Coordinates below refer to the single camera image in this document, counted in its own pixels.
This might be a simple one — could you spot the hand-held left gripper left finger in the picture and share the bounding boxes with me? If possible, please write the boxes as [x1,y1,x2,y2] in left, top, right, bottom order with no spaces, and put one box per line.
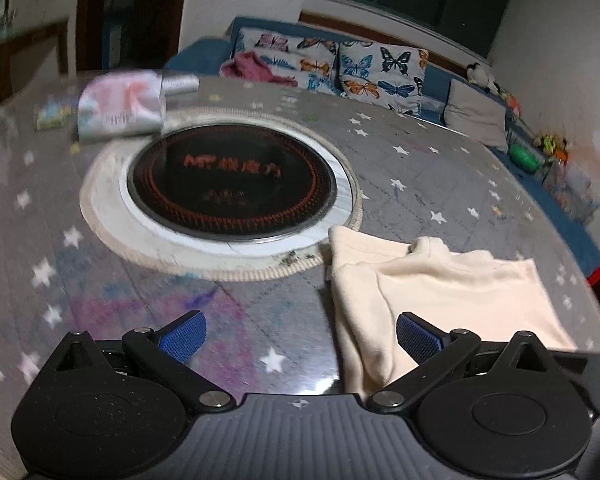
[55,310,237,414]

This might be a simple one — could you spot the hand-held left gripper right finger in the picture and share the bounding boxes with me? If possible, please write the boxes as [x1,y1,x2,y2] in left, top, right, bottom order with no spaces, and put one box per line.
[366,311,557,414]

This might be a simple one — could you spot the cream garment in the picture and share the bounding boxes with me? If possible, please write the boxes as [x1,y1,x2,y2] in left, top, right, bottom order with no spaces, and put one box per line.
[326,225,579,397]

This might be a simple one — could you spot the grey star-print tablecloth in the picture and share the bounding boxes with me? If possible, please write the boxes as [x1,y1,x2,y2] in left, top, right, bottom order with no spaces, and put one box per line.
[0,67,600,476]

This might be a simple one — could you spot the round black induction cooker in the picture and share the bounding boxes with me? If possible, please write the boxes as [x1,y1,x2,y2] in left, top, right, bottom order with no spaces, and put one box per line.
[79,106,364,282]

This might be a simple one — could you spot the green ball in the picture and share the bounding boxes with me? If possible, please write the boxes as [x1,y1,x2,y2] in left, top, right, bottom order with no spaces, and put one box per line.
[509,143,539,174]

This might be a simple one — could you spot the clear storage box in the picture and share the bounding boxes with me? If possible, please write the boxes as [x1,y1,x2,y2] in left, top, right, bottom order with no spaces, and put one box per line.
[541,160,600,224]

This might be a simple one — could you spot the plain white pillow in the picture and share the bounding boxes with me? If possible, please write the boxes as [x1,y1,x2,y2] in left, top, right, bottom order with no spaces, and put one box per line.
[443,79,512,154]

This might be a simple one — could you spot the yellow toys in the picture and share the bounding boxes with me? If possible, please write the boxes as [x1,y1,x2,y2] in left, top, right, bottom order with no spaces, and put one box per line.
[531,132,572,159]

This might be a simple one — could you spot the pink tissue pack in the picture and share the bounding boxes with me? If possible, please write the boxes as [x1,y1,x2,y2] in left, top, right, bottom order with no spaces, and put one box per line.
[76,70,167,144]

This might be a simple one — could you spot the blue corner sofa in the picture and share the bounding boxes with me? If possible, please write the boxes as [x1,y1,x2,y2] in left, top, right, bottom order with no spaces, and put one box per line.
[164,16,600,292]

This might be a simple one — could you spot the silver packet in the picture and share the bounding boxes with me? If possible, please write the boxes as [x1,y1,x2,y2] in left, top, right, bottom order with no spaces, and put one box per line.
[160,74,200,96]

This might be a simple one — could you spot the small colourful card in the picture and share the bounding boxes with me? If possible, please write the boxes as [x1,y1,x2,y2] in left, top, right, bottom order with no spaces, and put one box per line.
[35,102,77,132]

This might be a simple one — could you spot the butterfly print pillow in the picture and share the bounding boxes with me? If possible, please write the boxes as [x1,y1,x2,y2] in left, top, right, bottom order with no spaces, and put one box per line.
[234,27,342,92]
[337,40,429,117]

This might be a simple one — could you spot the black and white plush toy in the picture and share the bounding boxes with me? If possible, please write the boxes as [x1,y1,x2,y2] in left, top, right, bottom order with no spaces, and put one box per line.
[466,62,502,94]

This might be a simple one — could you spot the pink cloth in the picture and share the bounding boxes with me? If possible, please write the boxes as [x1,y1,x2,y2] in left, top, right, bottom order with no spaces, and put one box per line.
[219,50,299,89]

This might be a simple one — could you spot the dark wooden cabinet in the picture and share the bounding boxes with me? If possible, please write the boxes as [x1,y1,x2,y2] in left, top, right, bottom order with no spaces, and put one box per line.
[0,0,72,107]

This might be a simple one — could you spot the dark wooden door frame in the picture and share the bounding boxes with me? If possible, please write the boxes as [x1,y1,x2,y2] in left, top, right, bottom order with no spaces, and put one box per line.
[76,0,192,72]

